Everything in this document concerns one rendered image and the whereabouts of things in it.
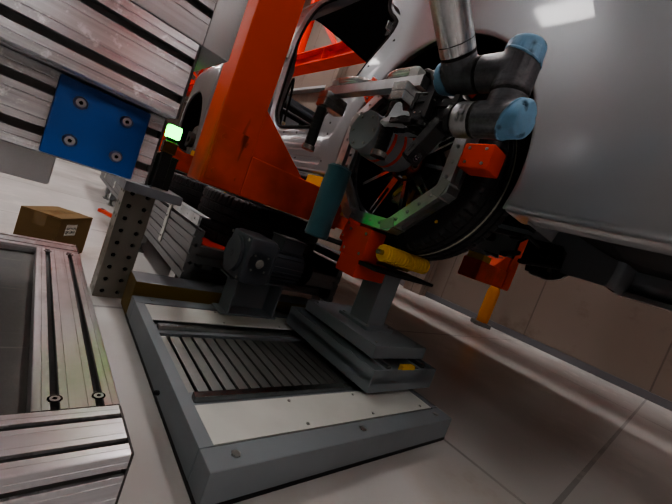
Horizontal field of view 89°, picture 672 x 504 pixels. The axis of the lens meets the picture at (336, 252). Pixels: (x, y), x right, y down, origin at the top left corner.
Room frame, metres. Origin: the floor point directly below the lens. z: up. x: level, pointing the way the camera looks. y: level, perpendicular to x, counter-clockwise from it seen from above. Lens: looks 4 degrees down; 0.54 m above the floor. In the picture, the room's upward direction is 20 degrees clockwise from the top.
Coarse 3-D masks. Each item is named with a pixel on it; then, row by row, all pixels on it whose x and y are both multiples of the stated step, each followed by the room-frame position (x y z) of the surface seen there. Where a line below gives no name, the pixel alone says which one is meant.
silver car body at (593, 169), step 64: (320, 0) 2.49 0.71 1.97; (384, 0) 2.33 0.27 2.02; (512, 0) 1.12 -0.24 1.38; (576, 0) 0.98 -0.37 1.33; (640, 0) 0.87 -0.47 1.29; (384, 64) 1.48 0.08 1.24; (576, 64) 0.93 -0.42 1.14; (640, 64) 0.83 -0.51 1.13; (192, 128) 3.84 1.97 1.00; (576, 128) 0.88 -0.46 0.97; (640, 128) 0.79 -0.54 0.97; (576, 192) 0.84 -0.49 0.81; (640, 192) 0.76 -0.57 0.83; (512, 256) 2.37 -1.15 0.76; (576, 256) 2.10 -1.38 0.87; (640, 256) 1.42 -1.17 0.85
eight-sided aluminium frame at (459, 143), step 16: (448, 96) 1.07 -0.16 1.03; (464, 96) 1.03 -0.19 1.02; (384, 112) 1.35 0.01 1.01; (464, 144) 0.99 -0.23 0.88; (352, 160) 1.39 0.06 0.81; (448, 160) 1.01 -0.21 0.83; (448, 176) 1.00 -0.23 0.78; (464, 176) 1.02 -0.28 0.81; (352, 192) 1.33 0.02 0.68; (432, 192) 1.02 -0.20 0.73; (448, 192) 0.99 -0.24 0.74; (352, 208) 1.25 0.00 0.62; (416, 208) 1.04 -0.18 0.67; (432, 208) 1.05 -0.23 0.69; (368, 224) 1.17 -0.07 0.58; (384, 224) 1.11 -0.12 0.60; (400, 224) 1.09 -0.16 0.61
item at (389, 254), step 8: (384, 248) 1.10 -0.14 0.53; (392, 248) 1.10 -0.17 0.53; (376, 256) 1.12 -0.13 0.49; (384, 256) 1.09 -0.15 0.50; (392, 256) 1.09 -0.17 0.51; (400, 256) 1.12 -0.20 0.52; (408, 256) 1.16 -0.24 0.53; (416, 256) 1.21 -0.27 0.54; (392, 264) 1.13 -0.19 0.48; (400, 264) 1.14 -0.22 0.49; (408, 264) 1.16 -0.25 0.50; (416, 264) 1.19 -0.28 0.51; (424, 264) 1.22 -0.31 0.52; (416, 272) 1.25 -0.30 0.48; (424, 272) 1.24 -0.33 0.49
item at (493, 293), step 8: (496, 288) 4.16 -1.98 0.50; (488, 296) 4.17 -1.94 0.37; (496, 296) 4.15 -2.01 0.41; (488, 304) 4.15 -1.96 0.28; (480, 312) 4.19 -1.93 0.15; (488, 312) 4.14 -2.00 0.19; (472, 320) 4.23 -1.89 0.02; (480, 320) 4.16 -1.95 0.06; (488, 320) 4.16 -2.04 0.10; (488, 328) 4.12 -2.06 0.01
